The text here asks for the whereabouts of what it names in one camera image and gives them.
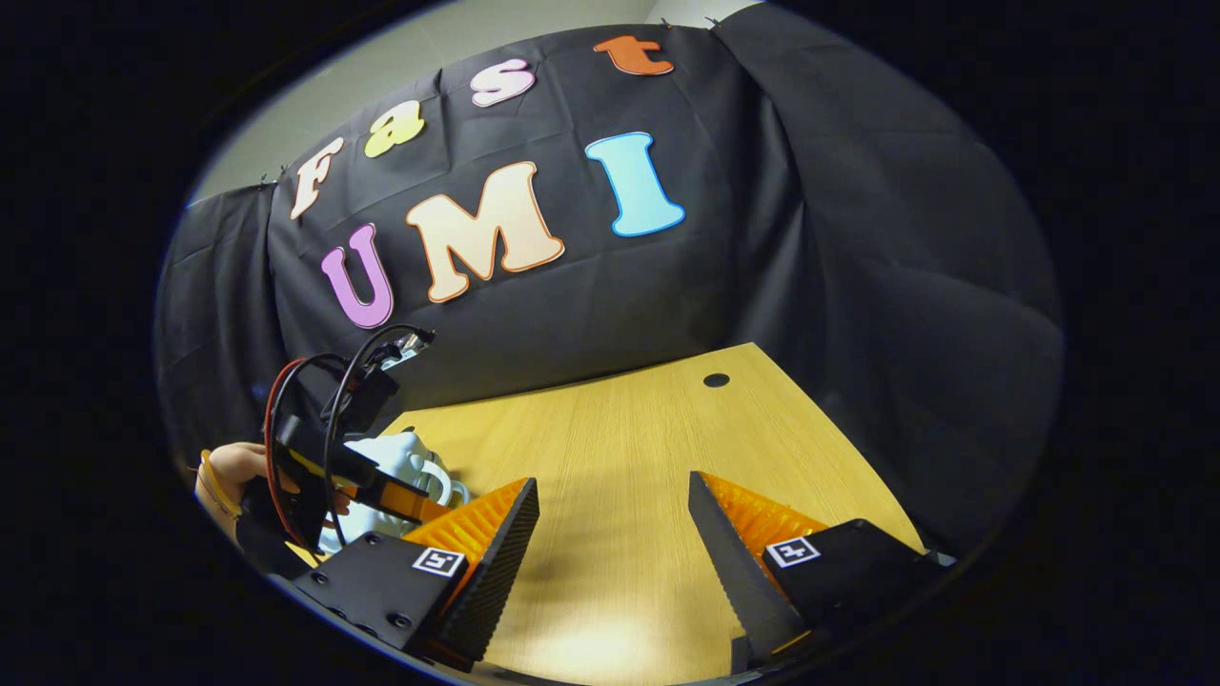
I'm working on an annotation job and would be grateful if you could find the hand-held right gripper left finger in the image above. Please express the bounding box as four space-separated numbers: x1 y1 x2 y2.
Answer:
291 476 541 668

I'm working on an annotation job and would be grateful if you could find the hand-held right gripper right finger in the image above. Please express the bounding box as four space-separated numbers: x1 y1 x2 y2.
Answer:
688 470 954 668

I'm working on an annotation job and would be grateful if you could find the light blue suitcase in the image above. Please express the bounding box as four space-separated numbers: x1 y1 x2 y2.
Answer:
319 431 470 554

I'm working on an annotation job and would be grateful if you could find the yellow wristband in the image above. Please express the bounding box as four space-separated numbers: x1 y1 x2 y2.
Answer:
198 450 243 523

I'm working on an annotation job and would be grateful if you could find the black backdrop cloth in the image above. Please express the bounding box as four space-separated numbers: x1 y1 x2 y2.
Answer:
157 5 1064 554

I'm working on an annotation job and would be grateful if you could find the red cable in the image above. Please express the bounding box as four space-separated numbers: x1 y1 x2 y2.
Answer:
263 357 349 544

